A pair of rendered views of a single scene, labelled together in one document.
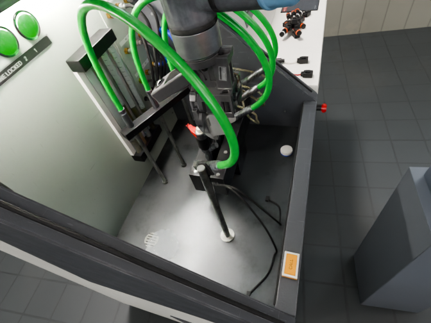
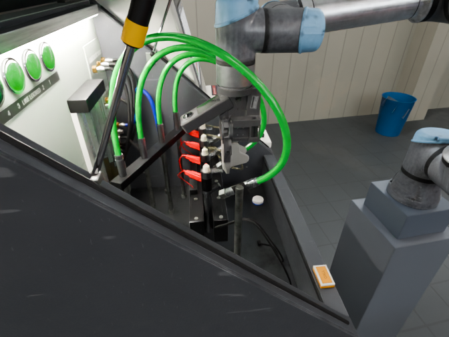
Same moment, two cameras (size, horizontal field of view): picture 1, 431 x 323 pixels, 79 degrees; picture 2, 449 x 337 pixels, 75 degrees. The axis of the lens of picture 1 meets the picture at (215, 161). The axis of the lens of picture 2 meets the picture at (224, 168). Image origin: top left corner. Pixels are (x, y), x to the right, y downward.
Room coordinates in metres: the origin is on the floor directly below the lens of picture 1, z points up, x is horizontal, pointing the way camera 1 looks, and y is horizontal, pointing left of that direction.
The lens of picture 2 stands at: (-0.04, 0.32, 1.50)
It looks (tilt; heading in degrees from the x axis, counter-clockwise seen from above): 34 degrees down; 324
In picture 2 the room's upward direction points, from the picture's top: straight up
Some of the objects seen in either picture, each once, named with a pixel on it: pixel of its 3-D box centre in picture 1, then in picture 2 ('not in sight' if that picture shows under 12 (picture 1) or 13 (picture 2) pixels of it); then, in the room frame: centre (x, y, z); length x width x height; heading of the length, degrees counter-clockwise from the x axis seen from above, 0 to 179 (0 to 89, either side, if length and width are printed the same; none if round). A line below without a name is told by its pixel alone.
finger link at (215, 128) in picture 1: (218, 129); (236, 159); (0.40, -0.03, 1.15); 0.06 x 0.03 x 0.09; 60
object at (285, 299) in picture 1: (298, 195); (288, 231); (0.35, -0.19, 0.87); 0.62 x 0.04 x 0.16; 150
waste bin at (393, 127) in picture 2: not in sight; (391, 114); (1.32, -2.95, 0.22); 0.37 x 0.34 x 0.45; 66
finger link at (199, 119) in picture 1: (202, 114); (226, 143); (0.40, 0.00, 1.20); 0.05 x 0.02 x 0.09; 150
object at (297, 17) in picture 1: (295, 20); not in sight; (1.03, -0.48, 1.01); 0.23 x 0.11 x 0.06; 150
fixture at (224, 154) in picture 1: (226, 147); (206, 200); (0.57, -0.05, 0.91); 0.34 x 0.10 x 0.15; 150
